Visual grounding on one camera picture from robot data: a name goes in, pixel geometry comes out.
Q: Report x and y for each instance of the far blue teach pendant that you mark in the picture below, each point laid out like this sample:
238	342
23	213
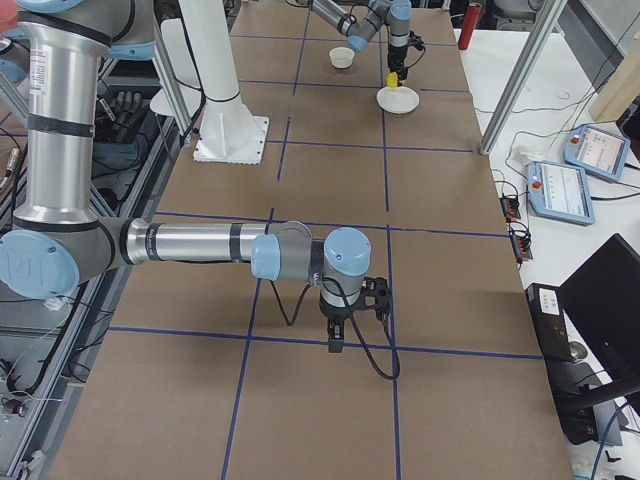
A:
598	152

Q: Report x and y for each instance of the white plate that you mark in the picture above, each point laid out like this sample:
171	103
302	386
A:
397	100

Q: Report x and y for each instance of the white camera stand post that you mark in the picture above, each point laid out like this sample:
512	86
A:
229	133

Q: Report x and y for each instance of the black computer box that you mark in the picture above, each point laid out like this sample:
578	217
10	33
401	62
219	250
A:
555	325

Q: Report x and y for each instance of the left aluminium frame rail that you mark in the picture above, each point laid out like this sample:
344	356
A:
49	354

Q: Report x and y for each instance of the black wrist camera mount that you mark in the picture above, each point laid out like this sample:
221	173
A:
375	295

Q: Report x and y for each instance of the wooden board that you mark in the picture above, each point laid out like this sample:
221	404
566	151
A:
620	90

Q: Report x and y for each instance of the black monitor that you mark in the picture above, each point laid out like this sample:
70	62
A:
601	299

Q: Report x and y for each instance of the orange circuit board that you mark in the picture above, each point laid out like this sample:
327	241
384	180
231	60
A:
521	245
510	206

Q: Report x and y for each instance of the aluminium frame post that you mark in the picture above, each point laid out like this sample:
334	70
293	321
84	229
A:
536	40

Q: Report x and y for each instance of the red cylinder bottle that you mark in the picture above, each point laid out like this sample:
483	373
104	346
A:
471	18

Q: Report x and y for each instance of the blue teach pendant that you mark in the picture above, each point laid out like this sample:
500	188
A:
598	152
559	191

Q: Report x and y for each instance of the white bowl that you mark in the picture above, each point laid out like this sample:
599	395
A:
341	57

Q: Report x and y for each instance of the lower orange circuit board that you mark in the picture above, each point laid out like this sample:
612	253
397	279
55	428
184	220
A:
521	245

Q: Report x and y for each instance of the near blue teach pendant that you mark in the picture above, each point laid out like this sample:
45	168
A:
559	191

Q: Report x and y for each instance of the yellow lemon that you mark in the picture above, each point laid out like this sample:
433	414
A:
392	80

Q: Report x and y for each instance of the upper orange circuit board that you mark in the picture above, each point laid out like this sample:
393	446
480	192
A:
510	206

